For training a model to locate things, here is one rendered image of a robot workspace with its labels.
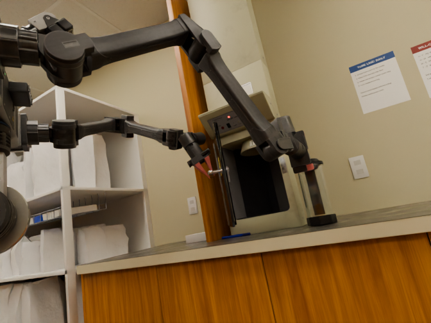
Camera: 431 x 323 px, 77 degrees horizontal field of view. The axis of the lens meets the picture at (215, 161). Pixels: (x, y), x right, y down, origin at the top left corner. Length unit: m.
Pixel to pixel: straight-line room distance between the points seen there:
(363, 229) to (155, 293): 0.80
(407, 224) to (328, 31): 1.26
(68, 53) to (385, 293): 0.96
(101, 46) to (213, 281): 0.81
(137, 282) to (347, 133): 1.26
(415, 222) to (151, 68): 2.03
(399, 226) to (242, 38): 1.04
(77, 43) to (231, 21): 0.97
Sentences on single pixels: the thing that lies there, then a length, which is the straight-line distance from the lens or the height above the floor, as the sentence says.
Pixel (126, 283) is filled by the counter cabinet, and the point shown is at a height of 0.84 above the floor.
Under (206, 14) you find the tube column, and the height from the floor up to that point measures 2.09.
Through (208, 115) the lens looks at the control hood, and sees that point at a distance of 1.25.
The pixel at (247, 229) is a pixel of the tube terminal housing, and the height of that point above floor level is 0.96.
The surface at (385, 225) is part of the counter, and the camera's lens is 0.85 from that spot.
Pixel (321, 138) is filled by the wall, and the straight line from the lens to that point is 1.62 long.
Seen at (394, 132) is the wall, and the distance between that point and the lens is 1.61.
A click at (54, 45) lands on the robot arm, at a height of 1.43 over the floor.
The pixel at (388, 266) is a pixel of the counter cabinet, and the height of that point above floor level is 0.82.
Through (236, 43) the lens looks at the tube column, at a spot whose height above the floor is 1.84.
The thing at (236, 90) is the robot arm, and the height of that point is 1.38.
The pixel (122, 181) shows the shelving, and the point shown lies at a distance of 2.32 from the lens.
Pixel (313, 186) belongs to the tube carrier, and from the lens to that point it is 1.04.
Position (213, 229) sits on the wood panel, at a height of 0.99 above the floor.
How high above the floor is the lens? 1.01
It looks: 13 degrees up
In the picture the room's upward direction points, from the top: 11 degrees counter-clockwise
